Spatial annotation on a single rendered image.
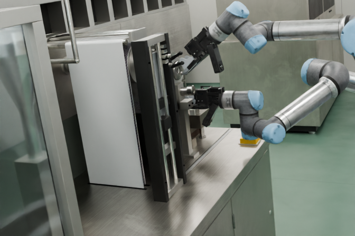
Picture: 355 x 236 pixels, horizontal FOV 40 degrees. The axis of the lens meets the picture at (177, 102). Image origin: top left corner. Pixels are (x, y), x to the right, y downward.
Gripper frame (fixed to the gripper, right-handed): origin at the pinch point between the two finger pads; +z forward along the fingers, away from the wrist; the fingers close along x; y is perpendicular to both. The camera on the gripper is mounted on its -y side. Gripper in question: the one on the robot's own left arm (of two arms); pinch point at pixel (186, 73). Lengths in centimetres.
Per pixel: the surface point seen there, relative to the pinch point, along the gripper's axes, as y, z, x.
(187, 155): -24.6, 21.0, 7.3
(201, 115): -16.1, 13.8, -10.4
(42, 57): 8, -31, 100
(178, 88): -3.0, 3.4, 7.4
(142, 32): 16.8, -12.3, 27.1
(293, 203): -98, 75, -132
